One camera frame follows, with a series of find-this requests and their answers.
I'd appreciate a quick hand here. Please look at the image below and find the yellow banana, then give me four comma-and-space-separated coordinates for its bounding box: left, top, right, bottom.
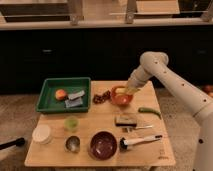
114, 86, 139, 96

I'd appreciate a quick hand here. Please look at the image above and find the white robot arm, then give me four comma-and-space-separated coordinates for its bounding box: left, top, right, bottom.
126, 51, 213, 171

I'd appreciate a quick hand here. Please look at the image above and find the orange bowl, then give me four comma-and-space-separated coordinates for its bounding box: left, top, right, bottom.
111, 86, 133, 106

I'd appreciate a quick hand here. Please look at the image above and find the green chili pepper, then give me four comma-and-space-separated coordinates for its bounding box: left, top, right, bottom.
138, 107, 162, 119

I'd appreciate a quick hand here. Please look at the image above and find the brown black sponge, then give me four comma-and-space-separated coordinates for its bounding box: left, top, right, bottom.
115, 115, 137, 127

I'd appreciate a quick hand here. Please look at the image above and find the wooden table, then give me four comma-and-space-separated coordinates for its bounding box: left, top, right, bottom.
25, 83, 175, 168

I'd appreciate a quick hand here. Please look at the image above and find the silver fork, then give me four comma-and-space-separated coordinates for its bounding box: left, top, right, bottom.
122, 125, 153, 133

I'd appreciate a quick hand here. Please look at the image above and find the black cabinet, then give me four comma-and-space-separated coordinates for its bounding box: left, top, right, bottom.
0, 26, 213, 94

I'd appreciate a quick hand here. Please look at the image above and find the white black dish brush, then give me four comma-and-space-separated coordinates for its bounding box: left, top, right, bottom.
120, 135, 162, 150

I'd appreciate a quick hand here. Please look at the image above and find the grey sponge block upper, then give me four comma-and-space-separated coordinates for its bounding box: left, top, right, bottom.
68, 90, 85, 100

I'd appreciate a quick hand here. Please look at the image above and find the grey sponge block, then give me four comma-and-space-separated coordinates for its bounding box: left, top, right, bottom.
65, 98, 83, 108
68, 90, 85, 100

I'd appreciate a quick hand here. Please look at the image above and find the dark maroon bowl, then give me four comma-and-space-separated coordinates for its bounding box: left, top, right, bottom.
88, 131, 117, 160

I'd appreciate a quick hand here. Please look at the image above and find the grey sponge block lower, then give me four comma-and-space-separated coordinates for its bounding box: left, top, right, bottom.
65, 98, 83, 108

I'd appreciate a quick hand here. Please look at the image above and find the green plastic cup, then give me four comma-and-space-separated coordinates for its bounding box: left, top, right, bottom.
64, 116, 78, 132

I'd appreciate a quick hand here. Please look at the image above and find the orange peach fruit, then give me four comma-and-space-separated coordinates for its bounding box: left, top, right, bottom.
55, 89, 68, 101

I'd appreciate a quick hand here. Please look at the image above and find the small metal cup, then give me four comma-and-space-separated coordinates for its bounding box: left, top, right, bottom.
65, 136, 80, 153

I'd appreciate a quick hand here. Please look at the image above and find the green plastic tray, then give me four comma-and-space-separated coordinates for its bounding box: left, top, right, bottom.
36, 77, 91, 114

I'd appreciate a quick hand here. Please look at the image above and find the black handle object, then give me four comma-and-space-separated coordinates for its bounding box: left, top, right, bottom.
0, 137, 25, 150

